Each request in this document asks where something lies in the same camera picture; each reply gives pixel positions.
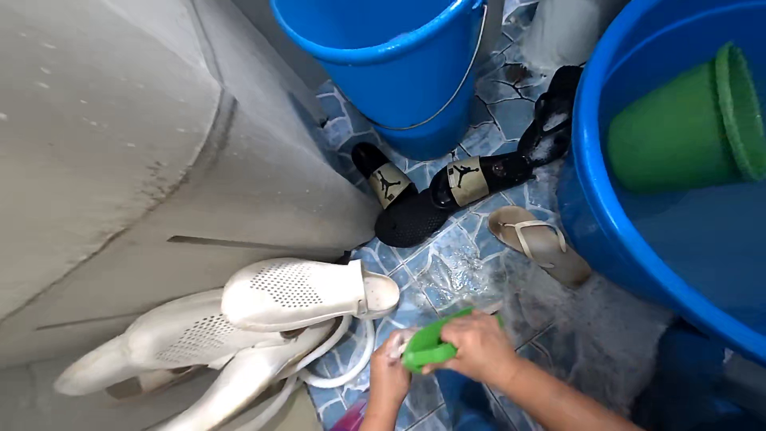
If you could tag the person's right forearm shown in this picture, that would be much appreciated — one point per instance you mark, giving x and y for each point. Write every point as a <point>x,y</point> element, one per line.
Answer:
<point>565,399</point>

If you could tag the person's right hand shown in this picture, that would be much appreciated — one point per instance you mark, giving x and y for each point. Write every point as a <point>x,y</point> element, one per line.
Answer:
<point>483,351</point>

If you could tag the person's legs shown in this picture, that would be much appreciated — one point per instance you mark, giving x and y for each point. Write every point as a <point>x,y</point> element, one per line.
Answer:
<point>688,389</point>

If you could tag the person's left forearm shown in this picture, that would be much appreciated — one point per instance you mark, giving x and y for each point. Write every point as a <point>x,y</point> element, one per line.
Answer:
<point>383,412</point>

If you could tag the green plastic scrub brush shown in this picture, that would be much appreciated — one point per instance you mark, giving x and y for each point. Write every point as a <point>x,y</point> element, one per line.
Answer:
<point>426,346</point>

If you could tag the black flip-flop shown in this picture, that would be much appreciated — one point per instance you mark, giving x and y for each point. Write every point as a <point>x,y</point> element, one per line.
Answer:
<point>556,99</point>

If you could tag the person's left hand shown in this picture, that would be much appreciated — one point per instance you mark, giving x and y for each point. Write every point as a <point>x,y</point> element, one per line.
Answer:
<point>389,376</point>

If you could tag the grey cylindrical pedestal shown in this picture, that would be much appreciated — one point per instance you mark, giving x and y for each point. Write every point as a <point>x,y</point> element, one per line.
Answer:
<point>561,33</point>

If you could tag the green plastic pail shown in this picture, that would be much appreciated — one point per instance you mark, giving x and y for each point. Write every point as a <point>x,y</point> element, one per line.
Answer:
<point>670,131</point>

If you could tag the white clog with smooth side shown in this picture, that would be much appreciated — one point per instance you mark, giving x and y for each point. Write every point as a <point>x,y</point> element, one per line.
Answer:
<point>245,374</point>

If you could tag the person's right fingers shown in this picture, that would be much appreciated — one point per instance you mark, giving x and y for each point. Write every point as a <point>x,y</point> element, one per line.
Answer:
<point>462,327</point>

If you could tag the white perforated clog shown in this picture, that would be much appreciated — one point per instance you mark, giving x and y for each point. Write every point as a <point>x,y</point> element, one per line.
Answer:
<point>149,335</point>
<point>335,293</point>

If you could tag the pink plastic object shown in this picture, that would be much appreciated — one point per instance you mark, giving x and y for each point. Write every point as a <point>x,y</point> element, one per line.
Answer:
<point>352,418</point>

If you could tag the person's left fingers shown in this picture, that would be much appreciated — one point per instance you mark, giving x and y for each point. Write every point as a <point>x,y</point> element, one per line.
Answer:
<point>397,343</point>

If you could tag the large blue round tub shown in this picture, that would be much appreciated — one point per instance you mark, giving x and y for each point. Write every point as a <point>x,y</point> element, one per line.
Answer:
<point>604,191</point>

